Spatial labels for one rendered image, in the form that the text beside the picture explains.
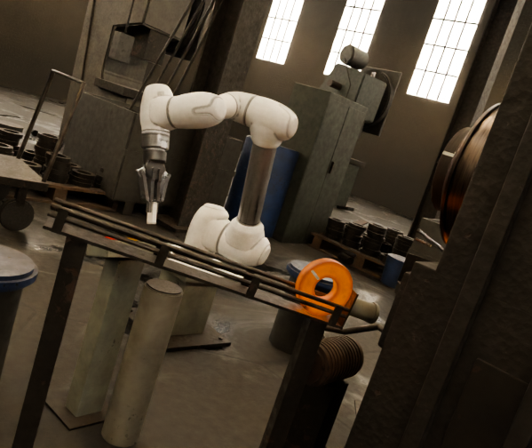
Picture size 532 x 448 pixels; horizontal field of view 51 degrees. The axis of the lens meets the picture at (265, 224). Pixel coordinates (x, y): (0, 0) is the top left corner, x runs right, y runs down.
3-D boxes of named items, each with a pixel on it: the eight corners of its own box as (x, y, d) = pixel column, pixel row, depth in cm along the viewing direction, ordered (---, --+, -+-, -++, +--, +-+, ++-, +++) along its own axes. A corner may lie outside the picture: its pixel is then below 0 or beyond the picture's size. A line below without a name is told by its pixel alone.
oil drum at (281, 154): (287, 239, 570) (315, 155, 554) (250, 236, 524) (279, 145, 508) (247, 219, 606) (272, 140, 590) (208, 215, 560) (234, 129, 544)
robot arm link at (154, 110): (131, 130, 179) (166, 127, 173) (134, 82, 179) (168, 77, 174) (152, 136, 188) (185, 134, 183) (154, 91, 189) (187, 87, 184)
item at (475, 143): (543, 148, 191) (520, 76, 153) (481, 270, 189) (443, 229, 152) (524, 143, 195) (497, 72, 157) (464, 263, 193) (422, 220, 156)
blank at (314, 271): (319, 326, 153) (314, 322, 156) (362, 291, 153) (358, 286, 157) (288, 287, 147) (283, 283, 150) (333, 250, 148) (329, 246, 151)
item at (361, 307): (373, 327, 155) (383, 308, 154) (345, 318, 152) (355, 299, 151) (365, 318, 161) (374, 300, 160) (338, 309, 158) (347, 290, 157)
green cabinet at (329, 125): (249, 226, 571) (295, 82, 544) (289, 229, 625) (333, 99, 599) (283, 244, 542) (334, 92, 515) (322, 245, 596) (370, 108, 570)
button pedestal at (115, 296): (126, 416, 189) (177, 246, 178) (61, 433, 171) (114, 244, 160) (100, 391, 199) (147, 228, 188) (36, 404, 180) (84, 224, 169)
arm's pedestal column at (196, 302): (117, 311, 270) (134, 252, 264) (183, 309, 298) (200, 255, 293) (162, 352, 243) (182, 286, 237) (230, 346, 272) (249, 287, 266)
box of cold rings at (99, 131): (163, 194, 593) (186, 115, 578) (219, 225, 534) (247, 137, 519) (54, 179, 501) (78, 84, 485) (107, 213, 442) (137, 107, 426)
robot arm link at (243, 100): (218, 85, 223) (248, 96, 218) (239, 84, 239) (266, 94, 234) (210, 117, 227) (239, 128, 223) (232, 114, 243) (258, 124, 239)
